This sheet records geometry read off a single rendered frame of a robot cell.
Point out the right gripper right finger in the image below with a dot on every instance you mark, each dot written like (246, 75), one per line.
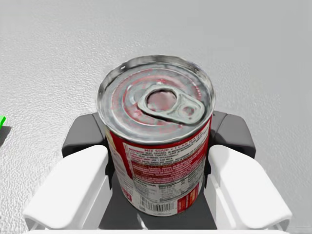
(243, 175)

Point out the red and white can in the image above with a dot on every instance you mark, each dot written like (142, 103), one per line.
(158, 131)

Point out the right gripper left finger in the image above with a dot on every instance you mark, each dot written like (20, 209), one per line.
(70, 175)

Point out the green pad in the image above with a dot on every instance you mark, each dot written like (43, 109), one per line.
(2, 121)

